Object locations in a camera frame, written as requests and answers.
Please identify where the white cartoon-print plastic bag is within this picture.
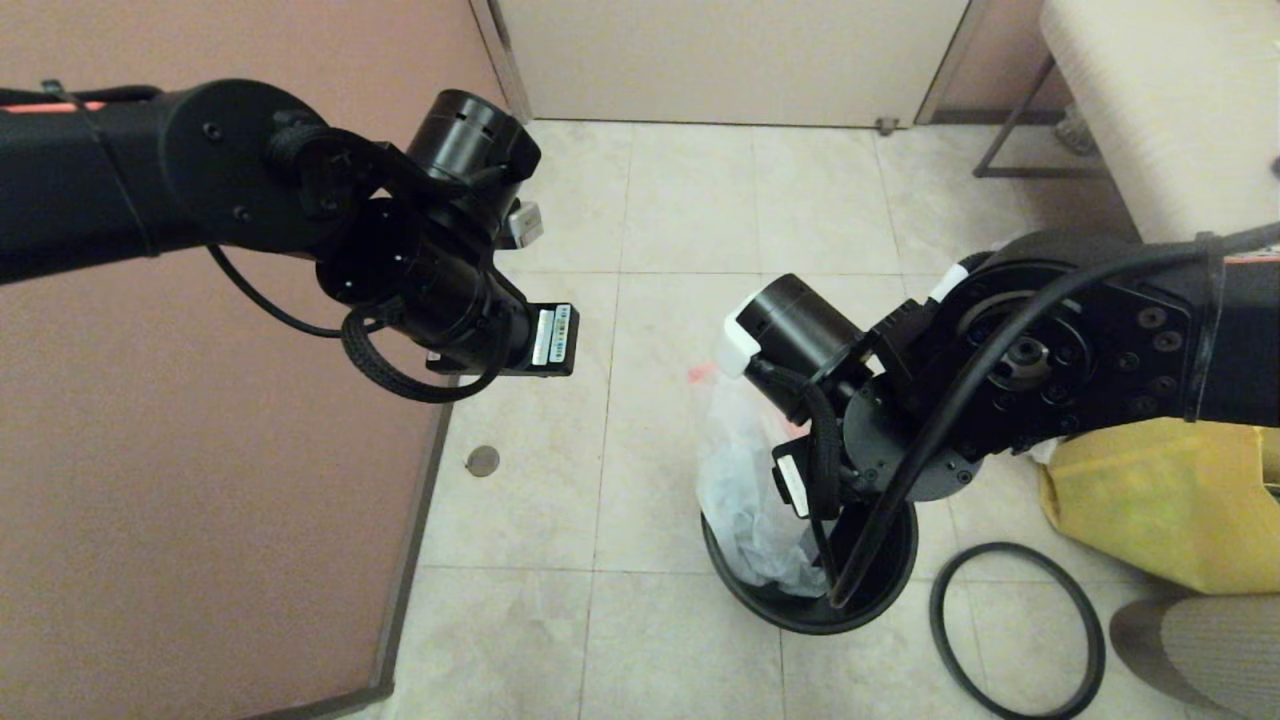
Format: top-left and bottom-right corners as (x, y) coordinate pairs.
(688, 362), (831, 599)

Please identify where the black round trash bin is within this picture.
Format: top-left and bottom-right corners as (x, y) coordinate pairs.
(700, 495), (919, 636)

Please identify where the black bin retaining ring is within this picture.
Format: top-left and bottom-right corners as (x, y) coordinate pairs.
(928, 542), (1107, 720)

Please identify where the yellow fabric tote bag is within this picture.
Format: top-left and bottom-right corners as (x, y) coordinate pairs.
(1037, 420), (1280, 596)

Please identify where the small clear plastic item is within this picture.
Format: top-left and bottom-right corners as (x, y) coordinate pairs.
(1055, 105), (1096, 159)

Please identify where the beige door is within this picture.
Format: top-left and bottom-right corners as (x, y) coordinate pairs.
(495, 0), (971, 131)

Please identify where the grey ribbed cylinder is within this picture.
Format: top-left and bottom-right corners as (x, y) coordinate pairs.
(1108, 592), (1280, 720)

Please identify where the white wood-grain table top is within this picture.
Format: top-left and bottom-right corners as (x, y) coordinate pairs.
(1040, 0), (1280, 246)

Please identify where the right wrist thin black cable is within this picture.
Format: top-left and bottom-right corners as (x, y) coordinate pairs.
(815, 222), (1280, 609)

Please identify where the wrist thin black cable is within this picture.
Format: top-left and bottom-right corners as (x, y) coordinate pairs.
(205, 245), (346, 339)
(815, 222), (1280, 609)

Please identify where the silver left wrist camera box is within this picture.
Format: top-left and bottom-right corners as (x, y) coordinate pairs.
(500, 200), (546, 251)

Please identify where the left wrist camera black cylinder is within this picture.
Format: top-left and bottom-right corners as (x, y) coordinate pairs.
(405, 88), (543, 216)

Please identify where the wrist camera black cylinder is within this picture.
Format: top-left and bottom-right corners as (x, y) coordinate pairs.
(722, 273), (866, 386)
(405, 88), (543, 216)

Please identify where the right wrist camera black cylinder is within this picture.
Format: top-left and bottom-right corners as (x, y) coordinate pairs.
(722, 273), (866, 386)

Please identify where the left wrist thin black cable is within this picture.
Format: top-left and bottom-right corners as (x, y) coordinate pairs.
(205, 245), (346, 339)

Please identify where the dark metal table frame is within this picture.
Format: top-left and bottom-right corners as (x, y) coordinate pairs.
(970, 55), (1111, 183)

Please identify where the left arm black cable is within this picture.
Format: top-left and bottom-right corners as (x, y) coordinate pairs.
(0, 82), (163, 109)

